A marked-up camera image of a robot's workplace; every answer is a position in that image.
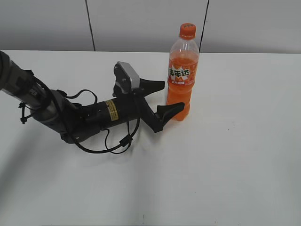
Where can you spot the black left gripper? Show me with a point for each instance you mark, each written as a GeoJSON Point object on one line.
{"type": "Point", "coordinates": [163, 114]}

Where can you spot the orange meinianda soda bottle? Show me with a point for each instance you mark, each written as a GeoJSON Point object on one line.
{"type": "Point", "coordinates": [182, 70]}

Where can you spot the orange bottle cap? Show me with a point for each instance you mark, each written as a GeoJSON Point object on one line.
{"type": "Point", "coordinates": [187, 31]}

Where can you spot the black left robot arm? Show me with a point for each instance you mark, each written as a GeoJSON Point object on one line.
{"type": "Point", "coordinates": [75, 122]}

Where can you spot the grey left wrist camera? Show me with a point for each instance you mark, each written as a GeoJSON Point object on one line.
{"type": "Point", "coordinates": [127, 78]}

